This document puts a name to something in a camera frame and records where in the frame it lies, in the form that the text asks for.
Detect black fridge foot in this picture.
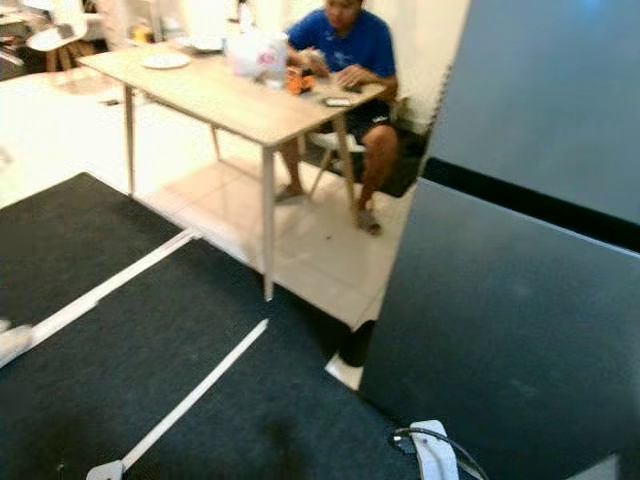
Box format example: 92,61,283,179
338,320,376,368

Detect dark blue fridge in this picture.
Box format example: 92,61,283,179
358,0,640,480

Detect dark grey floor mat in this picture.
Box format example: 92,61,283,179
0,172,183,326
0,237,421,480

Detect foot in white sandal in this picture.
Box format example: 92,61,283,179
0,320,36,366

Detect long white floor strip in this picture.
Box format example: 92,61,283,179
25,228,201,356

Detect dark rug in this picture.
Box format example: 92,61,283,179
0,45,29,81

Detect white chair wooden legs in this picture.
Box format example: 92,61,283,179
25,5,91,73
305,130,366,201

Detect short white floor strip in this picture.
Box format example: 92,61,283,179
118,318,271,471

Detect light wooden table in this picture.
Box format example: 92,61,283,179
78,40,388,302

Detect white plastic bag red print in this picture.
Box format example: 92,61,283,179
225,30,291,83

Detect clear plastic cup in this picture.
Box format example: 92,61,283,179
263,55,287,91

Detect orange black small device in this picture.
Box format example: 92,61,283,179
287,67,316,96

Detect seated person blue shirt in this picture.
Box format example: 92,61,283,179
275,0,401,237

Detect black foam puzzle mat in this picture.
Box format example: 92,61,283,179
390,95,453,199

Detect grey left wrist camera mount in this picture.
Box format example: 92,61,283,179
87,460,126,480

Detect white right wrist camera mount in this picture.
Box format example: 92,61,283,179
410,420,461,480

